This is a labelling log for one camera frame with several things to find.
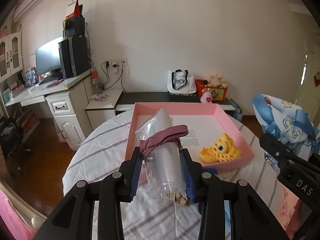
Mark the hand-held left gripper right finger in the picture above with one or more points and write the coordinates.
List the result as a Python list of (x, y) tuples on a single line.
[(188, 177)]

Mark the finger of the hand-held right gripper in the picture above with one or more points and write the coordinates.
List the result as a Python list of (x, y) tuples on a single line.
[(280, 150)]

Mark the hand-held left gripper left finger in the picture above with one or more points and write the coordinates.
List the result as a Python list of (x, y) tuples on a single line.
[(136, 175)]

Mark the light blue printed cloth bag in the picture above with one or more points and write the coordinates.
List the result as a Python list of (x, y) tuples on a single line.
[(287, 120)]

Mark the yellow crochet fish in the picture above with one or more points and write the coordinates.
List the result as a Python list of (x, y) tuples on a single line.
[(220, 150)]

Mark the pink cardboard box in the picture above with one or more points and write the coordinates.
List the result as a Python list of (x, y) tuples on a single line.
[(180, 120)]

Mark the pale pink floral quilt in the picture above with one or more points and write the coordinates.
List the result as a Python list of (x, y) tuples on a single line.
[(291, 212)]

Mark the white striped quilted cover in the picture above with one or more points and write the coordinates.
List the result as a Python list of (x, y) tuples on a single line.
[(100, 150)]

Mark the white side table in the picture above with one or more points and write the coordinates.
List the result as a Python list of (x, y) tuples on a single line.
[(105, 103)]

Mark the black low bench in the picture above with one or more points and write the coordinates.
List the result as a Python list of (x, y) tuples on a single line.
[(150, 97)]

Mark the red hanging ornament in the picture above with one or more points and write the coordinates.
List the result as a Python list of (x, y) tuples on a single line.
[(317, 79)]

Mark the red toy box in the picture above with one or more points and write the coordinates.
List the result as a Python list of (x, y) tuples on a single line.
[(220, 93)]

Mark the pink plush toy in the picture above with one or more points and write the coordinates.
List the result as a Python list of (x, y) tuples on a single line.
[(207, 96)]

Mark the small pink patterned pouch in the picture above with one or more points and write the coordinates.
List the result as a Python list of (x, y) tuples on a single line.
[(98, 97)]

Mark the beige plush toy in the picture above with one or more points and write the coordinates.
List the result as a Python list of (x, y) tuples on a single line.
[(217, 80)]

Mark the white tote bag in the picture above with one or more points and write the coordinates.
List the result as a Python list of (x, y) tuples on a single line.
[(181, 82)]

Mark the white desk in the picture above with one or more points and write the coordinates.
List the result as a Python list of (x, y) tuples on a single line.
[(67, 105)]

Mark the orange capped bottle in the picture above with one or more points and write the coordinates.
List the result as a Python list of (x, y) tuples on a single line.
[(94, 77)]

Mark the pink pens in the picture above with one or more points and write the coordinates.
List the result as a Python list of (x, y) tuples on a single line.
[(53, 83)]

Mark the black office chair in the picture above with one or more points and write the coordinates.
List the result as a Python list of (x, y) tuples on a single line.
[(12, 145)]

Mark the black keyboard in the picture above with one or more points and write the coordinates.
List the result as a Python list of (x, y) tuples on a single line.
[(51, 79)]

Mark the bright pink blanket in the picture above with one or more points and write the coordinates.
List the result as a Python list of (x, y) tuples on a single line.
[(12, 217)]

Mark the black computer tower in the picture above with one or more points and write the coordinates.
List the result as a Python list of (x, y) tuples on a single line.
[(75, 57)]

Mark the blue and white boxes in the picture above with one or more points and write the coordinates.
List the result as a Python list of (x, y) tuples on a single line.
[(30, 76)]

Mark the black computer monitor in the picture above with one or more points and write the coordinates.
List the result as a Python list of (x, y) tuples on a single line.
[(47, 57)]

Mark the stack of books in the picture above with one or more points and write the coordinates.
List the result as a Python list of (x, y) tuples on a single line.
[(12, 91)]

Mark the black box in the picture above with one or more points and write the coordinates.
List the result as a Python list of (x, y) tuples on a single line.
[(73, 27)]

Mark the white glass-door cabinet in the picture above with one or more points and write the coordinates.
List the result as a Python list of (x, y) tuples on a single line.
[(11, 55)]

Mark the red and white paper bag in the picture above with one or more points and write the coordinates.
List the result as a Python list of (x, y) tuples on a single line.
[(73, 8)]

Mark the small doll figure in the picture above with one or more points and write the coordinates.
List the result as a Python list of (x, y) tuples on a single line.
[(5, 30)]

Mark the white air conditioner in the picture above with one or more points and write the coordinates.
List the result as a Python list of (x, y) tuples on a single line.
[(30, 3)]

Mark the cream bed frame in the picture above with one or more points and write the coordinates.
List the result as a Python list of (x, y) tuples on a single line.
[(27, 210)]

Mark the white wall socket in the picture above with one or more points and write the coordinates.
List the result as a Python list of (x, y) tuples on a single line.
[(115, 61), (123, 61), (107, 62)]

